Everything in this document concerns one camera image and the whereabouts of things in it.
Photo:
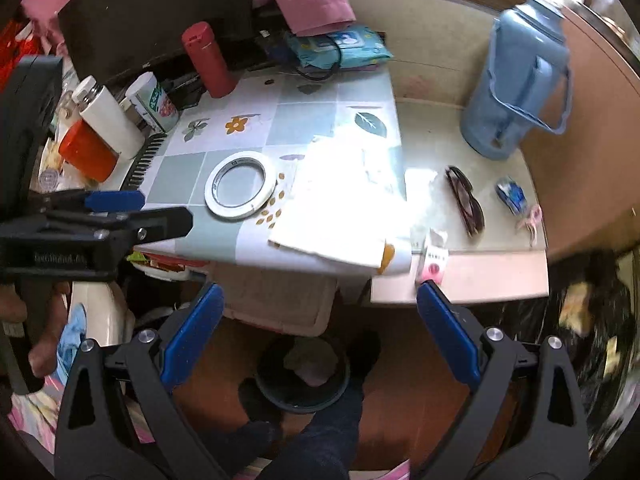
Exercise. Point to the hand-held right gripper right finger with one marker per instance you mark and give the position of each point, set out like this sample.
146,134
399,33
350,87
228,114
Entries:
447,332

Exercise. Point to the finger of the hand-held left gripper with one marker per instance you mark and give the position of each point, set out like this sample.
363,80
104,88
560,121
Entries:
160,225
112,201

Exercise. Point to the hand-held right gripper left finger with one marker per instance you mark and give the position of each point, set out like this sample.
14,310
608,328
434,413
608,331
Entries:
196,332

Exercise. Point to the white pink medicine box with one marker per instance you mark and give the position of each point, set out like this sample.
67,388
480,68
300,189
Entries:
432,262

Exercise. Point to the black trash bin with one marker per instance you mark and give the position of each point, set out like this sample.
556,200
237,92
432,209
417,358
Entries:
272,390

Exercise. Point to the pink clothespin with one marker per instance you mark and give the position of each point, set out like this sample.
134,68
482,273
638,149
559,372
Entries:
530,222

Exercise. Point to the person's left hand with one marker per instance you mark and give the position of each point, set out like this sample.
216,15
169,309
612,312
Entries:
50,330

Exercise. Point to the red green packet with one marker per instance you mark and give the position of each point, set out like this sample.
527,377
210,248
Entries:
165,262

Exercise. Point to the black comb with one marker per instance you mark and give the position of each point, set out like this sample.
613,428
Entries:
145,160

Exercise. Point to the orange plastic container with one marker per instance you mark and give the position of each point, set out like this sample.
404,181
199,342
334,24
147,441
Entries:
87,152

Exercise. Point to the white tape roll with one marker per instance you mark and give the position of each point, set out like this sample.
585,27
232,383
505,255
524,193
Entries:
215,200

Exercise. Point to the white plastic container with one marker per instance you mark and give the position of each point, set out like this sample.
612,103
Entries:
100,310

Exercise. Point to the white flask bottle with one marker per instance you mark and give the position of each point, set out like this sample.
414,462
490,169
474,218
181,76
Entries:
112,120

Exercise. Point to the green white tub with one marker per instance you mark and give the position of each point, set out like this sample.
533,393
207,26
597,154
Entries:
152,102

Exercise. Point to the dark sunglasses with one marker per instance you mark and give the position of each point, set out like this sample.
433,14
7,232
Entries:
467,205

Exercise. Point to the black plastic bag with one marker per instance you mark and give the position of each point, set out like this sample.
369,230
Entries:
595,360

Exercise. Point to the blue toy car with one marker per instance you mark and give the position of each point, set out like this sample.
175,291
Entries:
511,196

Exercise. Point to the white folded cloth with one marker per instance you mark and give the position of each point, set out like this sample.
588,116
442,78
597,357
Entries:
340,210

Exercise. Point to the person's leg in dark pants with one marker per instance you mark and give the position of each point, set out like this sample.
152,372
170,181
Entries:
320,440

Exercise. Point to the red bottle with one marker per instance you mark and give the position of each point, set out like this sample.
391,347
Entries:
209,60

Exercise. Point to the leaf patterned tablecloth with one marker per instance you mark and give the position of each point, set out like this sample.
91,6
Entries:
295,120

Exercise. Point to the red bag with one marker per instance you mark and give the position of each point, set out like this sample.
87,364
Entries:
15,45

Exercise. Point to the black flat panel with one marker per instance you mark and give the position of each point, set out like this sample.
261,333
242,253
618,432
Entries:
150,15

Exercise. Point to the brown wooden board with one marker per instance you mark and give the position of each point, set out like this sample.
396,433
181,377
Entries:
585,160

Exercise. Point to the blue patterned pouch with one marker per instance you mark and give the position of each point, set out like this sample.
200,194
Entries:
360,50

